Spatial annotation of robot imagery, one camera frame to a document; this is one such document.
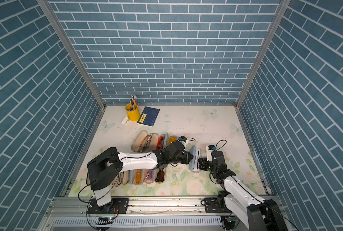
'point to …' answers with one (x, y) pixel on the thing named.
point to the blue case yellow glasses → (167, 140)
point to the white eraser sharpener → (125, 120)
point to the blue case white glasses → (194, 164)
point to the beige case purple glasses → (149, 175)
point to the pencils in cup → (133, 101)
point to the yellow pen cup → (134, 115)
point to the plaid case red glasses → (156, 142)
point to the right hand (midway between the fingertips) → (199, 160)
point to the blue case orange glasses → (136, 176)
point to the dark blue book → (148, 116)
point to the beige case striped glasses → (145, 142)
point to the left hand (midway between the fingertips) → (197, 160)
